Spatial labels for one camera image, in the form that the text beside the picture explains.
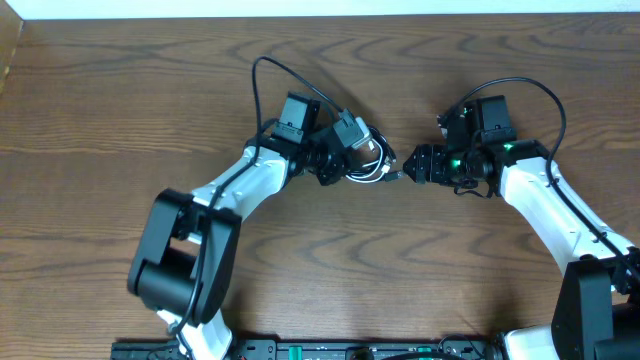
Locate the black usb cable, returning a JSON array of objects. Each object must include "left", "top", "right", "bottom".
[{"left": 344, "top": 124, "right": 404, "bottom": 183}]

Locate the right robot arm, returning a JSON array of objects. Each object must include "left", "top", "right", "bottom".
[{"left": 403, "top": 96, "right": 639, "bottom": 359}]

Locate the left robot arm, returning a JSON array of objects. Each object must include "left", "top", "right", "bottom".
[{"left": 127, "top": 94, "right": 371, "bottom": 359}]

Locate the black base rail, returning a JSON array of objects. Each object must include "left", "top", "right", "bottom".
[{"left": 109, "top": 335, "right": 507, "bottom": 360}]

